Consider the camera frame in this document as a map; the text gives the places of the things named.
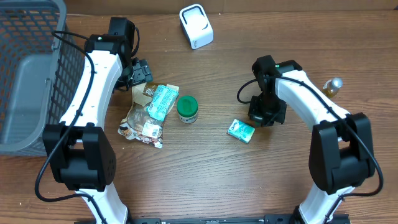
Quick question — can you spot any green lid white jar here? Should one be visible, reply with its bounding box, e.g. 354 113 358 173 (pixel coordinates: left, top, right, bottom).
177 95 198 124

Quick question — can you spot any yellow dish soap bottle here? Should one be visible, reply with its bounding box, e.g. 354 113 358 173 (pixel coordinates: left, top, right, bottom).
322 77 343 98

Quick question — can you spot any small teal tissue pack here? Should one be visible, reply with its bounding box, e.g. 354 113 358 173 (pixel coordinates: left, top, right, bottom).
227 119 255 144

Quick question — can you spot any brown nut snack bag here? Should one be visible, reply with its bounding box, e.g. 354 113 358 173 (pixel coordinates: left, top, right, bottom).
118 83 175 149

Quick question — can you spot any white barcode scanner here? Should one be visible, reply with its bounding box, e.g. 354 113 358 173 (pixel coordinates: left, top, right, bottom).
179 4 214 50

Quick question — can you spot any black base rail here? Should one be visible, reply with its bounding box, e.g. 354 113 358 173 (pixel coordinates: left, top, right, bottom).
74 214 352 224

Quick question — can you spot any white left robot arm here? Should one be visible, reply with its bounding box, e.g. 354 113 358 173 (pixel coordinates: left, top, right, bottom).
42 17 153 223

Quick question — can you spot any teal wet wipes pack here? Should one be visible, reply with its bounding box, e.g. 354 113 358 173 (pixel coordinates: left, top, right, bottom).
146 85 179 121

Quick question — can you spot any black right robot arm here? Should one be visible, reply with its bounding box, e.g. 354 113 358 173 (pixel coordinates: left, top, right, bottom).
248 55 380 223

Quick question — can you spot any grey plastic mesh basket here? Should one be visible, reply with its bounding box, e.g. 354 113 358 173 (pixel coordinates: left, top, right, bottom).
1 0 85 156

